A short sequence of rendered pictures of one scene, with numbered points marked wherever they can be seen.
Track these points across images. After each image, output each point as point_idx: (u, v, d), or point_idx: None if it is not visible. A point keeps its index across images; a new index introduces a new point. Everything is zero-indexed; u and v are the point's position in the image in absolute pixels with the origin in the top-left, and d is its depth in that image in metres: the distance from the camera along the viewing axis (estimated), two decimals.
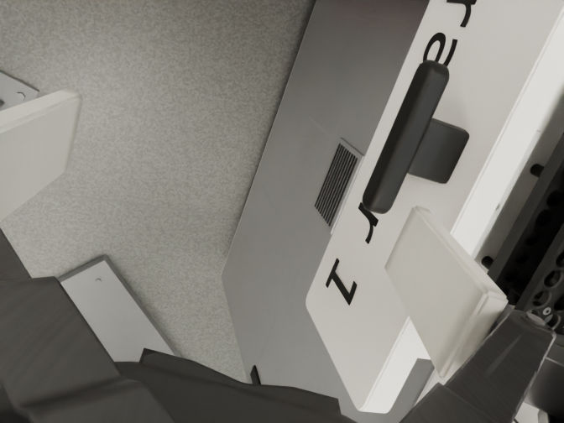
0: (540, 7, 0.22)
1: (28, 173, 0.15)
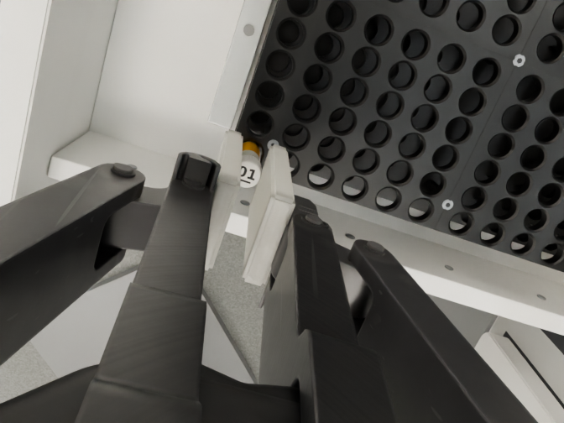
0: None
1: None
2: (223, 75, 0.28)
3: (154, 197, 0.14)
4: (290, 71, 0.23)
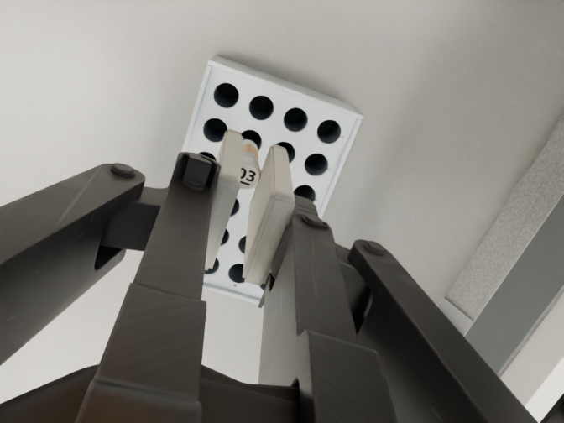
0: None
1: None
2: None
3: (154, 197, 0.14)
4: None
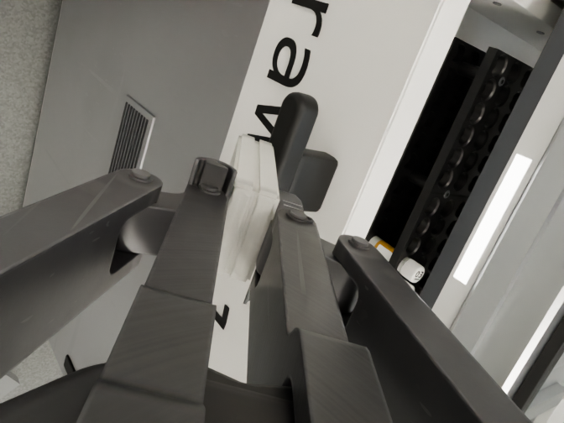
0: (399, 33, 0.21)
1: None
2: None
3: (170, 202, 0.14)
4: (415, 246, 0.33)
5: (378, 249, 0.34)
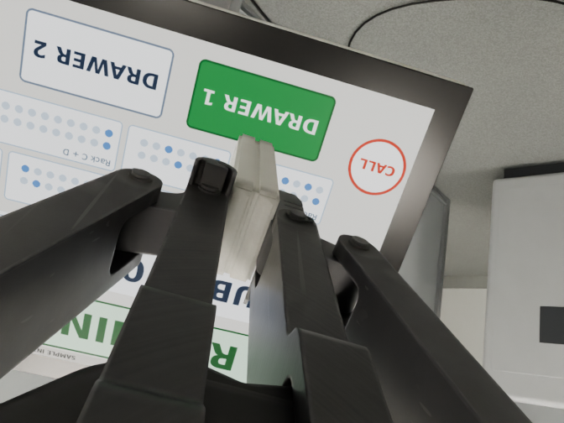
0: None
1: None
2: None
3: (170, 202, 0.14)
4: None
5: None
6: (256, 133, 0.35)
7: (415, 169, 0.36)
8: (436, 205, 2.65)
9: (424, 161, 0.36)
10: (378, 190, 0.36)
